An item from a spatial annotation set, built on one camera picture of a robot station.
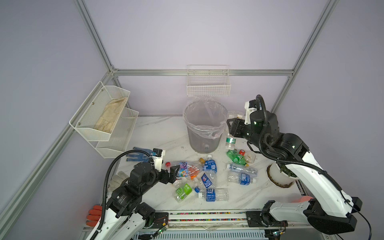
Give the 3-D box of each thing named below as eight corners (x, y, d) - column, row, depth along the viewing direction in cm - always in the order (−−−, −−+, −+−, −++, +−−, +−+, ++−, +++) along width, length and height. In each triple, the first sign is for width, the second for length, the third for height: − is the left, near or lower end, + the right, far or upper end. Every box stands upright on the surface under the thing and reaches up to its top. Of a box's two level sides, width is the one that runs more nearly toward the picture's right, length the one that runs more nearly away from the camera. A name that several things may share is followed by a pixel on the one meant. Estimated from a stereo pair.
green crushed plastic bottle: (226, 155, 99) (227, 150, 95) (229, 151, 101) (231, 147, 97) (245, 169, 93) (248, 165, 88) (249, 165, 95) (251, 161, 90)
